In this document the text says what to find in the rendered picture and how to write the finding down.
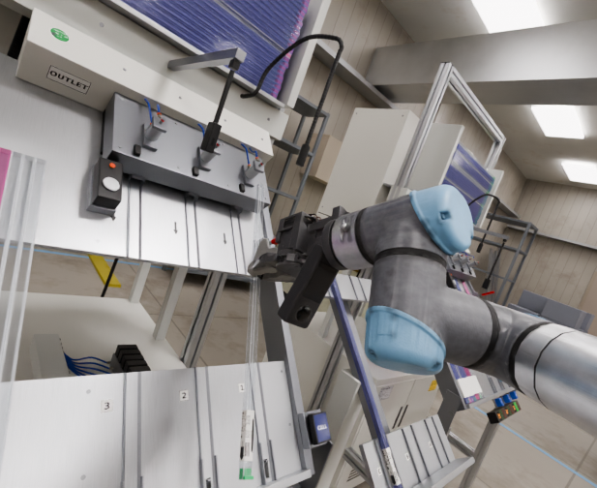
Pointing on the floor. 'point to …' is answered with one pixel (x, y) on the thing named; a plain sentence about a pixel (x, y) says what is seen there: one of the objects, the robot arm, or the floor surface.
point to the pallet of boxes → (553, 311)
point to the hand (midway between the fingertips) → (256, 275)
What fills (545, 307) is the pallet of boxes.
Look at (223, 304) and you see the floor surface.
